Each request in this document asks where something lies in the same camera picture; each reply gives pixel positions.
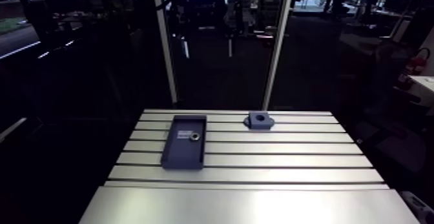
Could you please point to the dark blue-grey tray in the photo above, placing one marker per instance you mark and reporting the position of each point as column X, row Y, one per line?
column 183, row 150

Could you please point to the steel bearing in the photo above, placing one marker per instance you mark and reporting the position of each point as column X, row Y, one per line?
column 195, row 136

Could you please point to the dark blue-grey housing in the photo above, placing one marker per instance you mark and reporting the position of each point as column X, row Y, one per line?
column 259, row 123

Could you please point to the white frame post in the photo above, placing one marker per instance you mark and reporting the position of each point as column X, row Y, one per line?
column 165, row 45
column 277, row 49

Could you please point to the red fire extinguisher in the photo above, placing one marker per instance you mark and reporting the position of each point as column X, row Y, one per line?
column 416, row 64

